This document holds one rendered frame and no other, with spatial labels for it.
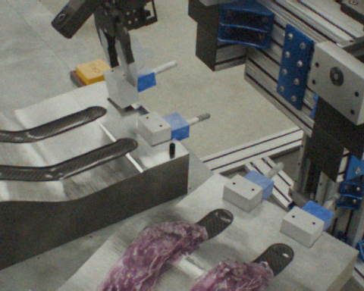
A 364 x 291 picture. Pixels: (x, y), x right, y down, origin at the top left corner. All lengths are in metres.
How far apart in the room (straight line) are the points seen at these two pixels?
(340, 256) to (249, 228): 0.14
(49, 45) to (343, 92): 0.70
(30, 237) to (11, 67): 0.56
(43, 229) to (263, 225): 0.33
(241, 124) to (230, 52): 1.09
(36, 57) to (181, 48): 1.70
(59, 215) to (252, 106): 1.85
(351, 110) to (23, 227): 0.57
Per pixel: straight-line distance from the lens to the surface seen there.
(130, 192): 1.02
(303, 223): 0.96
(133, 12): 1.07
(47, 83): 1.38
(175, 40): 3.18
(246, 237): 0.96
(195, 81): 2.87
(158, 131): 1.04
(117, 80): 1.10
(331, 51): 1.15
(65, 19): 1.04
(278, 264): 0.94
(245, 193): 0.99
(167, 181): 1.05
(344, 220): 1.81
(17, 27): 1.61
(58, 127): 1.12
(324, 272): 0.94
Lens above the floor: 1.54
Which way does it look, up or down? 38 degrees down
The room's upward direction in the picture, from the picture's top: 3 degrees clockwise
